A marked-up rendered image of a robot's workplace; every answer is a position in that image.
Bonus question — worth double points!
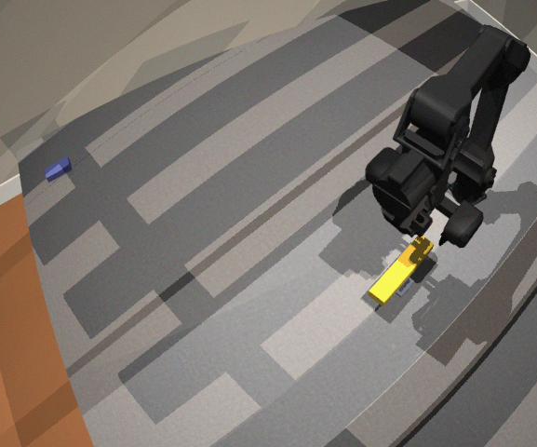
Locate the blue flat bar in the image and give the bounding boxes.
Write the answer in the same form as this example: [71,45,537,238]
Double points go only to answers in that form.
[44,156,72,182]

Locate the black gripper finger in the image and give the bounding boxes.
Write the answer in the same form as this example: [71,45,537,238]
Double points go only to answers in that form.
[439,232,454,246]

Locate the yellow rectangular bar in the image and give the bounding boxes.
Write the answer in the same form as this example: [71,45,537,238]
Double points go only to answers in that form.
[368,236,434,306]

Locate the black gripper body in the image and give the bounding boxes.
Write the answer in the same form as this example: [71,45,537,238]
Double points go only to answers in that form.
[365,147,483,248]

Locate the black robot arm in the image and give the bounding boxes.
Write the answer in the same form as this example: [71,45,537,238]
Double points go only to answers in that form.
[372,24,530,237]

